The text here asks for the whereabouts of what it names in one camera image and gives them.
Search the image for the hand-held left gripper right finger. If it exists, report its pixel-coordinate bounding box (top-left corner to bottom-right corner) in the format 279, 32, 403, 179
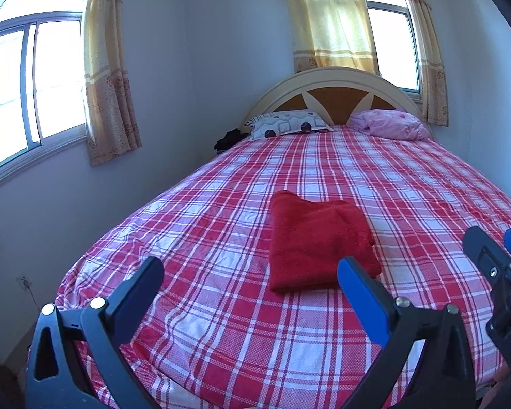
337, 257, 478, 409

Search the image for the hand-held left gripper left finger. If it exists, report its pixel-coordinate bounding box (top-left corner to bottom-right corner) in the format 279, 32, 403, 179
25, 256, 166, 409

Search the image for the red embroidered knit sweater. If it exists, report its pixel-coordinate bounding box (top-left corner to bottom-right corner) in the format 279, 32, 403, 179
268, 190, 383, 294

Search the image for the red plaid bed sheet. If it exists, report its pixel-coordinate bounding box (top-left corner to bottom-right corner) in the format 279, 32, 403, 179
55, 124, 511, 409

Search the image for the pink pillow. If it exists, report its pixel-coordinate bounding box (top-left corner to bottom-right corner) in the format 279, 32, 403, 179
350, 109, 434, 141

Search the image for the dark cloth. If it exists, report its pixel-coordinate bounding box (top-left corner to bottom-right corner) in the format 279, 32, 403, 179
214, 129, 250, 153

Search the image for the white patterned pillow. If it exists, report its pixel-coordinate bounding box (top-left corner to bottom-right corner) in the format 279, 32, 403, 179
244, 110, 335, 142

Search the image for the cream wooden headboard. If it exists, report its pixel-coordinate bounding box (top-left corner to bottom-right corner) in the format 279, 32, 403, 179
243, 67, 424, 131

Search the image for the side window yellow curtain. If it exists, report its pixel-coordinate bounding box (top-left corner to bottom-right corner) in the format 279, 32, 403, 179
82, 0, 142, 166

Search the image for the window behind headboard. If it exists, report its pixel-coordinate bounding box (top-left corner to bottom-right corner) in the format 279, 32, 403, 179
353, 0, 422, 94

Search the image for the wide yellow curtain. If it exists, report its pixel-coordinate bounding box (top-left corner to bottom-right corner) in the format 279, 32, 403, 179
277, 0, 380, 75

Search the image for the thin wall cable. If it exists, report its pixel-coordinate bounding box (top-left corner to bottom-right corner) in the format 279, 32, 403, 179
26, 285, 41, 313

